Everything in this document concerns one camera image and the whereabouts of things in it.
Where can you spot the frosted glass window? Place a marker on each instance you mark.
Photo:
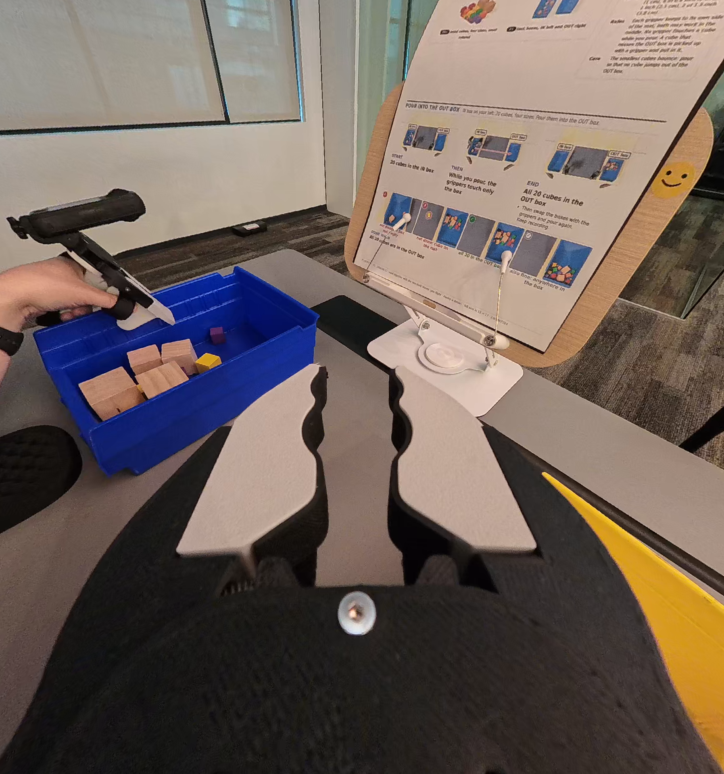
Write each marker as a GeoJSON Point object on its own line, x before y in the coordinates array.
{"type": "Point", "coordinates": [95, 60]}

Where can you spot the person's left hand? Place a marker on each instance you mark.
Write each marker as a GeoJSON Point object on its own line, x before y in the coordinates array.
{"type": "Point", "coordinates": [29, 296]}

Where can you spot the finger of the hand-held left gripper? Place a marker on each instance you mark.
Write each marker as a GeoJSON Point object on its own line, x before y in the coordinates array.
{"type": "Point", "coordinates": [155, 308]}

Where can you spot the pile of wooden cubes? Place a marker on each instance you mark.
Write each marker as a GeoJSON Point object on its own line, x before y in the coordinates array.
{"type": "Point", "coordinates": [156, 378]}

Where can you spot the blue plastic box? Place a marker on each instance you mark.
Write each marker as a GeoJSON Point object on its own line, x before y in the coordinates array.
{"type": "Point", "coordinates": [174, 423]}

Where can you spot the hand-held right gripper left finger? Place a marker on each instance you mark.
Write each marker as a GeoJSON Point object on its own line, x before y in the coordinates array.
{"type": "Point", "coordinates": [259, 484]}

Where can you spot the printed instruction sheet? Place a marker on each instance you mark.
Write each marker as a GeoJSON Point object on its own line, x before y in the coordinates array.
{"type": "Point", "coordinates": [519, 181]}

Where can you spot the black textured pad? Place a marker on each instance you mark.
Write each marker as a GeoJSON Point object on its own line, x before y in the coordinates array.
{"type": "Point", "coordinates": [17, 477]}

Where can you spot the yellow plastic box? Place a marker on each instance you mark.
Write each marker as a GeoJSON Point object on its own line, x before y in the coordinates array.
{"type": "Point", "coordinates": [688, 635]}

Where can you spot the small black floor device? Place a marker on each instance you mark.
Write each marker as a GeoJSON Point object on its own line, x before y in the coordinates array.
{"type": "Point", "coordinates": [250, 228]}

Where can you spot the yellow smiley sticker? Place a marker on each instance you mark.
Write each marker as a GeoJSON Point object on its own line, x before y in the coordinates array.
{"type": "Point", "coordinates": [673, 180]}

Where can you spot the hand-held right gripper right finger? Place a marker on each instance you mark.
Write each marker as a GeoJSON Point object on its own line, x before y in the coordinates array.
{"type": "Point", "coordinates": [452, 477]}

